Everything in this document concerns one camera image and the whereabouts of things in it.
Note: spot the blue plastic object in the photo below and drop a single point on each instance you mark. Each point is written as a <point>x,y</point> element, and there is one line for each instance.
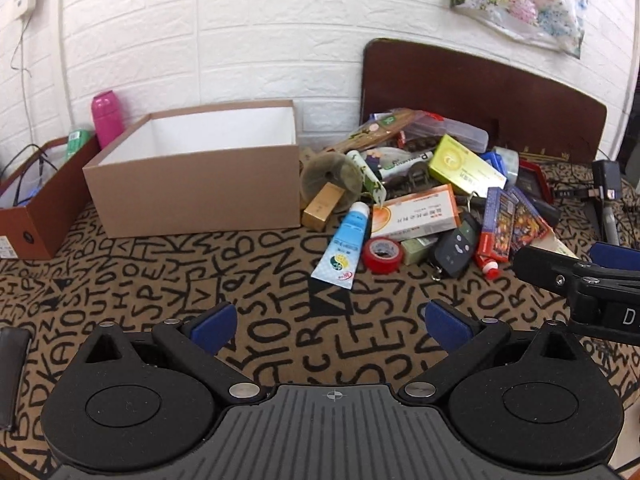
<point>496,161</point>

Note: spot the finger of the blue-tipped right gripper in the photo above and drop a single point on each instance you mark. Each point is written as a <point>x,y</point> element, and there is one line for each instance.
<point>470,344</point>

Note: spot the blue red card box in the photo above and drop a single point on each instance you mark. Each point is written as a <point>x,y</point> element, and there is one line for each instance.
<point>530,229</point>
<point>497,228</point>

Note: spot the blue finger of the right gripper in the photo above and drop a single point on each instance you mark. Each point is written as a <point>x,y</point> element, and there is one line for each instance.
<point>614,257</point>

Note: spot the blue white toothpaste tube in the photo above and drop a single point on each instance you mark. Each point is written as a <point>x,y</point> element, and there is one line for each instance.
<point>339,262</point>

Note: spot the yellow green medicine box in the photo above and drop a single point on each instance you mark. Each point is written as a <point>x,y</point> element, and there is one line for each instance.
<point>468,174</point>

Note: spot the pink thermos bottle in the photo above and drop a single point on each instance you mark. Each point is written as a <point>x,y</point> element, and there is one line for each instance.
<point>107,117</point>

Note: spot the orange white medicine box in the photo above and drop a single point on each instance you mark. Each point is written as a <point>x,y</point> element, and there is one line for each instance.
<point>416,215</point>

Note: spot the open blue red card box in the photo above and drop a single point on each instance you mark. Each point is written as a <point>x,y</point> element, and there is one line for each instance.
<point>530,229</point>

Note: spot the red tape roll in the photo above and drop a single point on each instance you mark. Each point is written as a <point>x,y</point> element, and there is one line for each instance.
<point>381,255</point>

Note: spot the black wallet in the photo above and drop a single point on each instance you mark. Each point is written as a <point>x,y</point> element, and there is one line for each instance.
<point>14,345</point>

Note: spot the chopsticks packet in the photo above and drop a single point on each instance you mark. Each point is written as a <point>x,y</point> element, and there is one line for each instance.
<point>375,132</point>

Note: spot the red white bottle cap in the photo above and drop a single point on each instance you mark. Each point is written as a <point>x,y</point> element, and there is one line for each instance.
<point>488,266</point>

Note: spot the letter patterned tablecloth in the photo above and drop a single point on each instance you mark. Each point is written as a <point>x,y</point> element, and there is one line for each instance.
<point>376,334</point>

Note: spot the clear plastic container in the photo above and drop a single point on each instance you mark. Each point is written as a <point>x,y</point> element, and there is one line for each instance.
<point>427,129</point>

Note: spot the olive plastic funnel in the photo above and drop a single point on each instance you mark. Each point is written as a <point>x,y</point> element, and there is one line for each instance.
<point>334,168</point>

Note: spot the black pouch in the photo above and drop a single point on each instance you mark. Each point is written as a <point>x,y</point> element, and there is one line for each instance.
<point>550,213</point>

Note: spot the brown hair claw clip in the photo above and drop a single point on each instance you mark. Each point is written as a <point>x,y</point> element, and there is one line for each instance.
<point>416,180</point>

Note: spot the dark red shoe box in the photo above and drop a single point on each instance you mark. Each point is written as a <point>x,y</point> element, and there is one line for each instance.
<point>40,202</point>

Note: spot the red framed dark box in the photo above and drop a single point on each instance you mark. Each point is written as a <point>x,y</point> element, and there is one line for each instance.
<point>532,181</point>

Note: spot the gold small box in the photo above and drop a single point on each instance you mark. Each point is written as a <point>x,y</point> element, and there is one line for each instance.
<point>319,210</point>

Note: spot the brown cardboard box white inside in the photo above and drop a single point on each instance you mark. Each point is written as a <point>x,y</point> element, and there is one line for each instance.
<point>208,168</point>

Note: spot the black digital scale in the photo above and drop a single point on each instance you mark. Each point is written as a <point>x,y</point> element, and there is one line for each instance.
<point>455,249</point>

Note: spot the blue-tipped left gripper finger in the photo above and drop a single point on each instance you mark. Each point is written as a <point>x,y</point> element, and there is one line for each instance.
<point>192,346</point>

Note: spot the pale green small box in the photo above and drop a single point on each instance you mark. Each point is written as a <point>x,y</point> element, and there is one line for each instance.
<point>416,249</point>

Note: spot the dark brown wooden board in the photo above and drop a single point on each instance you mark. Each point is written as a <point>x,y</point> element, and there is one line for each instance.
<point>519,110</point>

